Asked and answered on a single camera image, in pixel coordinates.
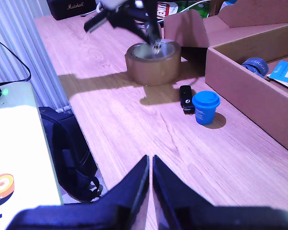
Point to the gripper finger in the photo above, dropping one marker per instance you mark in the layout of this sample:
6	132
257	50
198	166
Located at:
134	26
132	189
168	189
152	16

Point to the brown packing tape roll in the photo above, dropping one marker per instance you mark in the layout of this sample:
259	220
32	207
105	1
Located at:
153	69

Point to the open brown cardboard box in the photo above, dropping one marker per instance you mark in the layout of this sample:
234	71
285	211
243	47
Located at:
242	83

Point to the white box with cartoon sticker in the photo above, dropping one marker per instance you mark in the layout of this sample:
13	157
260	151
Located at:
19	155

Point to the red and white snack bag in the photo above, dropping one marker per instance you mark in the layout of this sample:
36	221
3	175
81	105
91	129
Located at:
164	9

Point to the black Marshall speaker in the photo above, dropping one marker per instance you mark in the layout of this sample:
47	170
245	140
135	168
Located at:
72	8

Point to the green package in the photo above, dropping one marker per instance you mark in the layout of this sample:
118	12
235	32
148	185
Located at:
194	6

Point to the dark blue backpack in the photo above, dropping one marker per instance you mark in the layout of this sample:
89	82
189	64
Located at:
67	153

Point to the black USB stick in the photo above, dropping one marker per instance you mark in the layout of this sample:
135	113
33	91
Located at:
186	97

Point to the small blue lidded cup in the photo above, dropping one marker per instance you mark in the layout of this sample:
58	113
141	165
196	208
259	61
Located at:
205	107

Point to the light blue paper card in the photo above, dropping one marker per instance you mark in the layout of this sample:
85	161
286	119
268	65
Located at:
285	74

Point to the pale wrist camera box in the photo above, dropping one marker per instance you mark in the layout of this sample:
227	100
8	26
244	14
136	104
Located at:
112	3

